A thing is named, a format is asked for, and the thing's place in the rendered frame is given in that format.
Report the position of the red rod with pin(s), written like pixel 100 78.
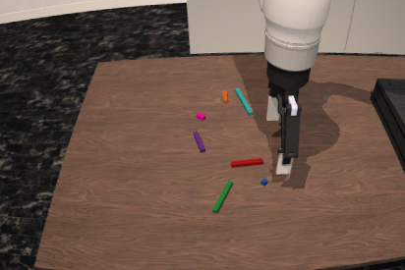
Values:
pixel 250 162

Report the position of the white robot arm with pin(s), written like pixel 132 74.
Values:
pixel 292 32

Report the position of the green rod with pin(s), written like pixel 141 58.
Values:
pixel 222 197

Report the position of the purple rod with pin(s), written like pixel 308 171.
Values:
pixel 199 142

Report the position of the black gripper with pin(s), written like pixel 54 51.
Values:
pixel 286 91

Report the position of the turquoise rod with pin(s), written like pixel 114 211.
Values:
pixel 243 101

